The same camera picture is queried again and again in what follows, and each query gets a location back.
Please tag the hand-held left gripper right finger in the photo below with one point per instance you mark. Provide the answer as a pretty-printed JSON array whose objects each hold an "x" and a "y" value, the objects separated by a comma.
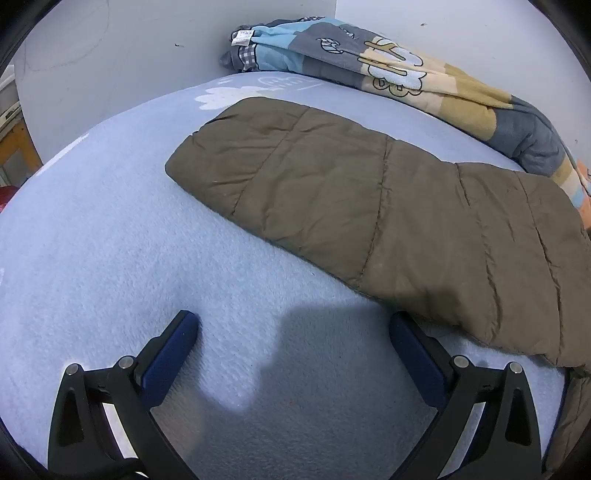
[{"x": 418, "y": 360}]

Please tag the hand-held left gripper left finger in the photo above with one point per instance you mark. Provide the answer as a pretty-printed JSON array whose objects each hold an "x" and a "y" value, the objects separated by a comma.
[{"x": 166, "y": 360}]

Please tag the brown padded jacket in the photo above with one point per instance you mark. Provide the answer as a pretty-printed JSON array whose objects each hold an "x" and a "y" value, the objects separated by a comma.
[{"x": 369, "y": 207}]

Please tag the light blue bed sheet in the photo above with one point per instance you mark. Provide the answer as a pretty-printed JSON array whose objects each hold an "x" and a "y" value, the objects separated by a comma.
[{"x": 115, "y": 254}]

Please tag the red cloth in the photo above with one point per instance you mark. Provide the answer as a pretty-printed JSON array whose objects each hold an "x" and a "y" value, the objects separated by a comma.
[{"x": 7, "y": 198}]

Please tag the patchwork cartoon quilt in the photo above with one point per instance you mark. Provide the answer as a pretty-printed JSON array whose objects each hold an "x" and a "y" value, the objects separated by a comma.
[{"x": 392, "y": 64}]

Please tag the wooden furniture frame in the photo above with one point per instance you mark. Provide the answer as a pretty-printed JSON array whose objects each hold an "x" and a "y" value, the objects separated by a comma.
[{"x": 21, "y": 143}]

